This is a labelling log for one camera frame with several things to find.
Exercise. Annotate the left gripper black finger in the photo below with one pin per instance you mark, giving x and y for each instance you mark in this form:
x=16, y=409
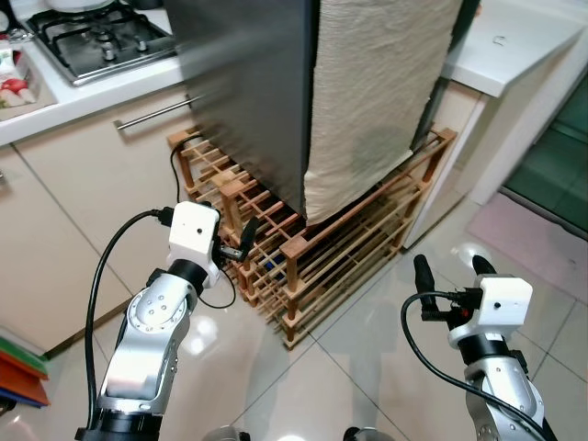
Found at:
x=250, y=234

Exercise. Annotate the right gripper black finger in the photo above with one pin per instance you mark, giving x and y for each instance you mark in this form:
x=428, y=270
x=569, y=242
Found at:
x=424, y=276
x=484, y=266

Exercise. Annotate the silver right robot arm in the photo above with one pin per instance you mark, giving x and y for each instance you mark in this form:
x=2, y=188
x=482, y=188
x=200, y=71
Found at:
x=501, y=395

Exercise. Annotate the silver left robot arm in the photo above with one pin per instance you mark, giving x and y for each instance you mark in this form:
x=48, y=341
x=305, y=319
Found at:
x=152, y=340

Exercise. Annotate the steel fridge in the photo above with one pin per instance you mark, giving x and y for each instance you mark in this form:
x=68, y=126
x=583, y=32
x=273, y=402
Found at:
x=248, y=92

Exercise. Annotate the pink floor mat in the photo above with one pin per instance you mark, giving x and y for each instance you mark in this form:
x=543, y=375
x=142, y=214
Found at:
x=533, y=248

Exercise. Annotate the wooden slatted rack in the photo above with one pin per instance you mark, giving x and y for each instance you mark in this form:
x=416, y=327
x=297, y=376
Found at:
x=290, y=276

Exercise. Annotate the glass sliding door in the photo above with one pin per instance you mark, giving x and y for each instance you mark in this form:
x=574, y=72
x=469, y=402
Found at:
x=560, y=175

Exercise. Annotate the white door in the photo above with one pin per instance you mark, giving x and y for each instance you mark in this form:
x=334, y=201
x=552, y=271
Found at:
x=528, y=138

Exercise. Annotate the robot right leg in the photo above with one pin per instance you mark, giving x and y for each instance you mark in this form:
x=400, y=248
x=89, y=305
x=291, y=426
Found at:
x=367, y=434

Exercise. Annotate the beige cloth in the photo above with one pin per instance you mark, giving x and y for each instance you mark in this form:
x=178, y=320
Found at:
x=377, y=92

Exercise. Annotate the green board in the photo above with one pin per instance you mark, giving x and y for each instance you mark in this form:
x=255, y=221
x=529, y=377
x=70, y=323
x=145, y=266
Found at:
x=14, y=347

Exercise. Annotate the steel gas hob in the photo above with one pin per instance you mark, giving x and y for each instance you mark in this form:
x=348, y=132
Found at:
x=92, y=46

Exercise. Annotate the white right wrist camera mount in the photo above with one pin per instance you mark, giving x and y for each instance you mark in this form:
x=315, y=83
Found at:
x=501, y=299

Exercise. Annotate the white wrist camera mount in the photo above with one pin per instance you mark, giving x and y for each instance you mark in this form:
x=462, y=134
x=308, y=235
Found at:
x=193, y=234
x=501, y=299

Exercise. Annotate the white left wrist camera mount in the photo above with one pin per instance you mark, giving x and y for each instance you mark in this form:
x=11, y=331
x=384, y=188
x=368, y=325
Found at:
x=193, y=234

